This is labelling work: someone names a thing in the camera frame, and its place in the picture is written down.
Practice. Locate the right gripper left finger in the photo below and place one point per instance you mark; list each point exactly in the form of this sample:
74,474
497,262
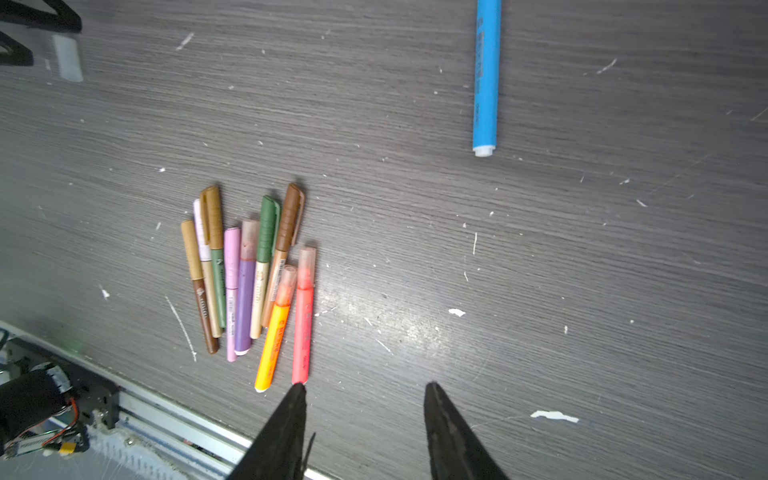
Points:
278,450

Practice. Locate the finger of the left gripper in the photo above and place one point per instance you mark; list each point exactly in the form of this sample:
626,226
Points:
13,53
62,17

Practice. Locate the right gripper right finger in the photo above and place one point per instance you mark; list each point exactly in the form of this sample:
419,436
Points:
455,451

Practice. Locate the pink highlighter pen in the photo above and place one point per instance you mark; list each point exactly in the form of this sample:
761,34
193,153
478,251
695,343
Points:
304,315

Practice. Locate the blue highlighter pen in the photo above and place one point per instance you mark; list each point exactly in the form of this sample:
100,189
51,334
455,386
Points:
486,77

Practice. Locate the clear blue pen cap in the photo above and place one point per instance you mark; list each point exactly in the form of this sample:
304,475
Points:
68,58

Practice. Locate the tan cap brown pen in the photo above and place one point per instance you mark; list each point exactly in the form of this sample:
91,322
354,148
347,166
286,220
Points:
197,277

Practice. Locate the orange highlighter pen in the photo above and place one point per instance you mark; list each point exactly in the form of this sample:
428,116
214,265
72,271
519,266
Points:
276,329

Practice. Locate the pale pink cap tan pen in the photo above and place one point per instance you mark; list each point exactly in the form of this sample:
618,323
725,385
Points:
207,267

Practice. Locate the purple highlighter pen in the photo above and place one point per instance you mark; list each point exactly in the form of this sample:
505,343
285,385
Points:
247,266

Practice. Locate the pink slim pen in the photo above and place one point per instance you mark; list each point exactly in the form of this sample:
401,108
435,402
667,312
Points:
232,238

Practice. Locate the gold cap green pen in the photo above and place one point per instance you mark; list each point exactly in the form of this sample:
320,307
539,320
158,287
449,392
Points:
212,224

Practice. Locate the green cap beige pen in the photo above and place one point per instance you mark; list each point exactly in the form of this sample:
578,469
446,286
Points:
270,214

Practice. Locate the brown cap beige pen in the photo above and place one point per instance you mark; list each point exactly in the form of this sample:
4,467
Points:
287,233

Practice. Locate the aluminium front rail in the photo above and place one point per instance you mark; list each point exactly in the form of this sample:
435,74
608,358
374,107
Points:
199,446

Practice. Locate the white slotted cable duct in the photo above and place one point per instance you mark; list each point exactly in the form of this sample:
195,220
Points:
135,454

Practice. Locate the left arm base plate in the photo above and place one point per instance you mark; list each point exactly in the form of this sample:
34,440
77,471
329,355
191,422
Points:
97,396

